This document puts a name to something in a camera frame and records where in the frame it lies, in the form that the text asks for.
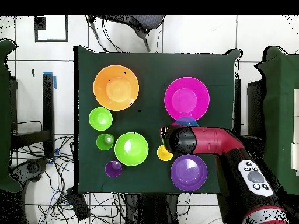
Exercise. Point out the small blue bowl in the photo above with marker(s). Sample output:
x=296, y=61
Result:
x=186, y=121

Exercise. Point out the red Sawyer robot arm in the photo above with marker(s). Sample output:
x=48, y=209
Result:
x=210, y=140

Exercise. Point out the medium green bowl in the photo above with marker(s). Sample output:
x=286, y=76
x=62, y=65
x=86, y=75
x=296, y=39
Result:
x=131, y=149

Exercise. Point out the yellow cup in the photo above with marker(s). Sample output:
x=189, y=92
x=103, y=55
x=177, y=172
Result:
x=162, y=155

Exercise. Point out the large pink bowl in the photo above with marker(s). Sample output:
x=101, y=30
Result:
x=186, y=98

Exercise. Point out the small green bowl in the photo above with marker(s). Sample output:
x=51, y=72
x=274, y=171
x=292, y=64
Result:
x=100, y=119

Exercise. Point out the large orange bowl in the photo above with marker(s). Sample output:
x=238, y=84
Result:
x=116, y=87

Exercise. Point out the green cup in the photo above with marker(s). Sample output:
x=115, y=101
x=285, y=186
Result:
x=102, y=142

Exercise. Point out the dark green tablecloth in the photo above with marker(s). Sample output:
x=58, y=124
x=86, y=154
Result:
x=151, y=70

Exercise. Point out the purple cup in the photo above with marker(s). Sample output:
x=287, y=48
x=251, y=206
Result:
x=113, y=169

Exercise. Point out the purple bowl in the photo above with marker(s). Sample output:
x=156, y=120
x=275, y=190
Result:
x=188, y=173

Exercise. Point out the grey office chair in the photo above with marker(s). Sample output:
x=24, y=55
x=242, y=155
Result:
x=144, y=21

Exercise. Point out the blue tape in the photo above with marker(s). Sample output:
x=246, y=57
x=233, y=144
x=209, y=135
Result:
x=55, y=82

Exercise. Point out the black metal stand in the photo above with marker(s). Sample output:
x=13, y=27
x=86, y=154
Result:
x=48, y=105

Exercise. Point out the black power strip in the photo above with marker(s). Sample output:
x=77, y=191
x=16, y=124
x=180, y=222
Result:
x=78, y=205

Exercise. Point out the black caster leg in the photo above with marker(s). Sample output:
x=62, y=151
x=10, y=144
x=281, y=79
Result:
x=30, y=168

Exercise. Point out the green-clothed side table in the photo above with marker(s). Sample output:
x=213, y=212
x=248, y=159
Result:
x=4, y=116
x=278, y=116

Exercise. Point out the black square frame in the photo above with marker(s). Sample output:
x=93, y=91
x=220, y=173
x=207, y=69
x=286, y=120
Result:
x=51, y=40

